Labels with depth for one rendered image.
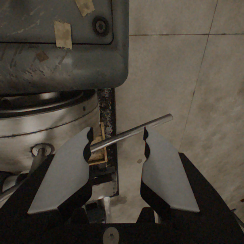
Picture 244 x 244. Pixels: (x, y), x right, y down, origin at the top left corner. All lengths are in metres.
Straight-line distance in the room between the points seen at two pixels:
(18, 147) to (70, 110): 0.12
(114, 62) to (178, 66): 1.68
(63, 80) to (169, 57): 1.62
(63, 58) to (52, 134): 0.15
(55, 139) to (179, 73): 1.78
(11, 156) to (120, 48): 0.28
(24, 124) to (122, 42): 0.21
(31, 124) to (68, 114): 0.06
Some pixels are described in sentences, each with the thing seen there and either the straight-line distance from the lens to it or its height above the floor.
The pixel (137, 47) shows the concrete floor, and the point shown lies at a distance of 1.56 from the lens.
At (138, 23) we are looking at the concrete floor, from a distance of 1.59.
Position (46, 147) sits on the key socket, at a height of 1.23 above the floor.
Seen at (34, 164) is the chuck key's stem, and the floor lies 1.28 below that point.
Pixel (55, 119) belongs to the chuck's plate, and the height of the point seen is 1.22.
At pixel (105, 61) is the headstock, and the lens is 0.19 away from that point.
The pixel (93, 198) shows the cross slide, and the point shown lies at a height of 0.97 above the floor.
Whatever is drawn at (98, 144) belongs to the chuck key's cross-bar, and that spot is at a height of 1.30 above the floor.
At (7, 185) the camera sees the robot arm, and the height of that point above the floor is 1.10.
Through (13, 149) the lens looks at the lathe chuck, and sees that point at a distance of 0.30.
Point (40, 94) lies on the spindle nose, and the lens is 0.30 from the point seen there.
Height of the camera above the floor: 1.45
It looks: 59 degrees down
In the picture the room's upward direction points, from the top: 151 degrees clockwise
